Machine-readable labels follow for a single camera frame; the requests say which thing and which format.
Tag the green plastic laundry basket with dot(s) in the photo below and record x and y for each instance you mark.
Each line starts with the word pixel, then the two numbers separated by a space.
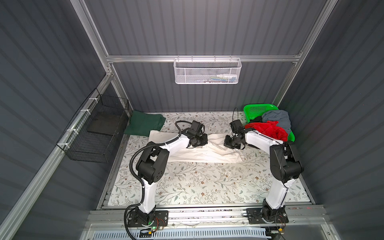
pixel 254 112

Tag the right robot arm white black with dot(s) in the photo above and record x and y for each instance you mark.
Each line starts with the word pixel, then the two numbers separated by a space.
pixel 284 166

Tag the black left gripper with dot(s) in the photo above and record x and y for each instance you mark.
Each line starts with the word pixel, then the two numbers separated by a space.
pixel 204 141

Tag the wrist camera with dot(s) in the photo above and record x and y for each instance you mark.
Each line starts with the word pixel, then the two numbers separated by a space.
pixel 196 128
pixel 237 127

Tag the black wire mesh basket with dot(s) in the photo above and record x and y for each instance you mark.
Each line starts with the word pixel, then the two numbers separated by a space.
pixel 97 130

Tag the grey blue t shirt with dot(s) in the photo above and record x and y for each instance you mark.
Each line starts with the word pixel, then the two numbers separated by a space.
pixel 280 116

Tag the white printed t shirt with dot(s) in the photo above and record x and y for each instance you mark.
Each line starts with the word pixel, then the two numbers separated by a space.
pixel 213 152

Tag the folded dark green t shirt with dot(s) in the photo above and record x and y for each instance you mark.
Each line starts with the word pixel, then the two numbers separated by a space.
pixel 141 124

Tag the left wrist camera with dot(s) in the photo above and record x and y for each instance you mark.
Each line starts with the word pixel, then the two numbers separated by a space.
pixel 196 128

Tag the red t shirt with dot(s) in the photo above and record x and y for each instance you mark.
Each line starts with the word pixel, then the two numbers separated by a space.
pixel 269 129

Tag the white wire mesh basket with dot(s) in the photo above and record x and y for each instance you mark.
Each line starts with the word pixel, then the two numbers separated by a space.
pixel 204 71

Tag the floral patterned table mat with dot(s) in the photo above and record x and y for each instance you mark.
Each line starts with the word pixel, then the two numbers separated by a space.
pixel 191 183

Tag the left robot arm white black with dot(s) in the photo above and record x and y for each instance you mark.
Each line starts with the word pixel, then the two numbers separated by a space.
pixel 152 164

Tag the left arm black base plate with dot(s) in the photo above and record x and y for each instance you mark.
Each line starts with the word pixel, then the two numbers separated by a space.
pixel 155 218

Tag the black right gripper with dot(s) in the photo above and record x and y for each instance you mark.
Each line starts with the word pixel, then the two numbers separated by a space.
pixel 227 144

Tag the aluminium mounting rail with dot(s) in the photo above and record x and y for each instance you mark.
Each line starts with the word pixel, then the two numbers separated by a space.
pixel 229 216

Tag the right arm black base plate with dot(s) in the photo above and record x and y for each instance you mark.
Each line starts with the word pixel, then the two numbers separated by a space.
pixel 255 216

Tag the white slotted cable duct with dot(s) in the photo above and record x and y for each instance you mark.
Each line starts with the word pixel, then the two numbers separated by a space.
pixel 204 234

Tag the white bottle in basket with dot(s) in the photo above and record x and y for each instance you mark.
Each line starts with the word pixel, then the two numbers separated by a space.
pixel 228 77

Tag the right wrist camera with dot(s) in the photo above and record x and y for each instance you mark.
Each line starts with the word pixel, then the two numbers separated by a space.
pixel 237 127

